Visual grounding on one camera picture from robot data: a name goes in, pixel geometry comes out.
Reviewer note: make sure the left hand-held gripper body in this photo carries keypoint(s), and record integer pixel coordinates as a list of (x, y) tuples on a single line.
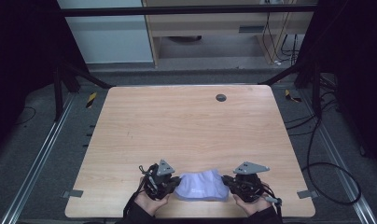
[(158, 183)]

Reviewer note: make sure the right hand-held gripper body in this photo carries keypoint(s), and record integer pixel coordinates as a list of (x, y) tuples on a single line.
[(248, 186)]

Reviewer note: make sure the light purple sock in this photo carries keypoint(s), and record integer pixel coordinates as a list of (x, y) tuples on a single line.
[(199, 197), (200, 183)]

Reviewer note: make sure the person's right hand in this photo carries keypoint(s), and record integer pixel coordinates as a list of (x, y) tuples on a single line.
[(255, 207)]

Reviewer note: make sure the person's left hand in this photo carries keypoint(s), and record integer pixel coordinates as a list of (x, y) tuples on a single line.
[(150, 205)]

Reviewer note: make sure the grey tape tab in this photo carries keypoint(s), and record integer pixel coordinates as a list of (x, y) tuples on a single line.
[(307, 194), (73, 193)]

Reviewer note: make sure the grey round table grommet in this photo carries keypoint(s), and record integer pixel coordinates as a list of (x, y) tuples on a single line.
[(220, 97)]

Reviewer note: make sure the yellow black striped tape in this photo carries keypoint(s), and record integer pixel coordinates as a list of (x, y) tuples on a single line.
[(91, 100), (290, 96)]

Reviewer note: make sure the black metal stand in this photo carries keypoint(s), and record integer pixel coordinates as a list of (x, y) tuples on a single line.
[(316, 93), (58, 93)]

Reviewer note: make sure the white cabinet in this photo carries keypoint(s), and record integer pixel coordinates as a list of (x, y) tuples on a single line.
[(110, 40)]

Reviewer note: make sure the dark curtain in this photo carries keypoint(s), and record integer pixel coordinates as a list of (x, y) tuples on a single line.
[(21, 62), (357, 62)]

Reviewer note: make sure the aluminium floor rail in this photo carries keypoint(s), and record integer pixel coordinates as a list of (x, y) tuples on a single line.
[(37, 161), (336, 155)]

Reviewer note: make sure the black horizontal frame bar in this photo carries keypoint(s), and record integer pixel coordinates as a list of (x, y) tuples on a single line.
[(183, 10)]

